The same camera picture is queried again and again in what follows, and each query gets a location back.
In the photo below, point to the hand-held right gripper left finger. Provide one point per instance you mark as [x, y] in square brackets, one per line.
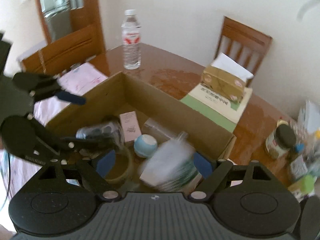
[106, 164]

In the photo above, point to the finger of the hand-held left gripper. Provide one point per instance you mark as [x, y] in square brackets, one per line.
[72, 99]
[87, 143]

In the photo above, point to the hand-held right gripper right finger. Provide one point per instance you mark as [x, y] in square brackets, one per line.
[202, 166]

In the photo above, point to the clear tape roll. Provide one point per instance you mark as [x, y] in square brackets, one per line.
[127, 170]

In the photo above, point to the clear jar with small items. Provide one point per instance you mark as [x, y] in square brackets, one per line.
[107, 130]

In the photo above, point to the white labelled plastic packet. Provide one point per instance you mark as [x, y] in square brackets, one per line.
[172, 162]

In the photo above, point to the blue and white plush toy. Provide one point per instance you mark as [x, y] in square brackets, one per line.
[145, 146]

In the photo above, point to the small pink box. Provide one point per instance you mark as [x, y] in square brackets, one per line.
[130, 127]

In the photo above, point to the brown cardboard box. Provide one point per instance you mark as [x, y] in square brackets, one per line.
[160, 100]

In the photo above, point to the pink floral tablecloth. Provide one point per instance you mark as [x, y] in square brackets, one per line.
[82, 78]

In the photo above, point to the brown wooden chair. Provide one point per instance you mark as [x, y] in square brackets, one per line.
[246, 40]
[65, 50]

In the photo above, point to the green and white book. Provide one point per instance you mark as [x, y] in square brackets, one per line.
[212, 110]

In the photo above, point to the clear plastic water bottle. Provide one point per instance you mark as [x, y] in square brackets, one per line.
[131, 47]

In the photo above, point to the brown wooden door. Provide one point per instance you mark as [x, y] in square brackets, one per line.
[82, 17]

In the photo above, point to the small jar with black lid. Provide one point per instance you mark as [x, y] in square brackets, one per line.
[281, 141]

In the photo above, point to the beige tissue box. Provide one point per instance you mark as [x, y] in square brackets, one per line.
[223, 83]

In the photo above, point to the white papers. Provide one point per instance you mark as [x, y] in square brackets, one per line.
[308, 117]

